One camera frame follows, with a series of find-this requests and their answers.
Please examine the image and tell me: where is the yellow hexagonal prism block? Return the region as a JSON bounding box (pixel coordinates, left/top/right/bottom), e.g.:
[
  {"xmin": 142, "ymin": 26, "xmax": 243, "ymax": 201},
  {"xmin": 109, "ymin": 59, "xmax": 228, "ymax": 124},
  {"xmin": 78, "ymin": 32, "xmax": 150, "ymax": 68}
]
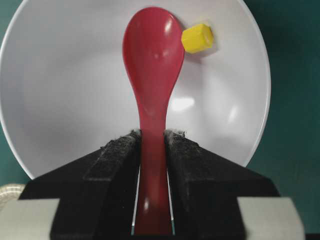
[{"xmin": 181, "ymin": 23, "xmax": 214, "ymax": 54}]

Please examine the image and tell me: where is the speckled ceramic spoon rest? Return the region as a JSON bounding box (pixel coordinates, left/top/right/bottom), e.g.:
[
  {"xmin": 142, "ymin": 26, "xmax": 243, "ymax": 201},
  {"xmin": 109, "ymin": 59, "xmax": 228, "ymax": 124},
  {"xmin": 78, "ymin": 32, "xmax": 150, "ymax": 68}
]
[{"xmin": 0, "ymin": 183, "xmax": 26, "ymax": 210}]

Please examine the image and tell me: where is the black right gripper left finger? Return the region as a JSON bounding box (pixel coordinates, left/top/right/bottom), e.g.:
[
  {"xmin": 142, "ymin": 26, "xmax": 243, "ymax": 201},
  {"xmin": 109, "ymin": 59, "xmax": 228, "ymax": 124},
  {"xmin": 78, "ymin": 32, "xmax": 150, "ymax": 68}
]
[{"xmin": 0, "ymin": 129, "xmax": 142, "ymax": 240}]

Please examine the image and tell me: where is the white round bowl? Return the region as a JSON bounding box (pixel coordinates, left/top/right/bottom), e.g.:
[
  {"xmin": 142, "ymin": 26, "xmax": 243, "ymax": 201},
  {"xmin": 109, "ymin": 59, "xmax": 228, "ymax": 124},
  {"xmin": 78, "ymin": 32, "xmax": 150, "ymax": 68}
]
[{"xmin": 0, "ymin": 0, "xmax": 271, "ymax": 178}]

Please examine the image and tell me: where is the pink plastic spoon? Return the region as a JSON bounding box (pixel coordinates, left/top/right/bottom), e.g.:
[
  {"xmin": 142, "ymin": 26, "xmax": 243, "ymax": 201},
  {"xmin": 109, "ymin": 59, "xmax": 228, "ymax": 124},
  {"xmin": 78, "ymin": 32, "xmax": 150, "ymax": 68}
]
[{"xmin": 122, "ymin": 7, "xmax": 185, "ymax": 236}]

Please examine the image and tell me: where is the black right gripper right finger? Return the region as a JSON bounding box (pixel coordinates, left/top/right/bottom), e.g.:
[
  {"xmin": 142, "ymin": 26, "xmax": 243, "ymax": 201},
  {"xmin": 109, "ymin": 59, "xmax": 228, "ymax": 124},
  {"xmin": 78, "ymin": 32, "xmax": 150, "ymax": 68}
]
[{"xmin": 163, "ymin": 129, "xmax": 307, "ymax": 240}]

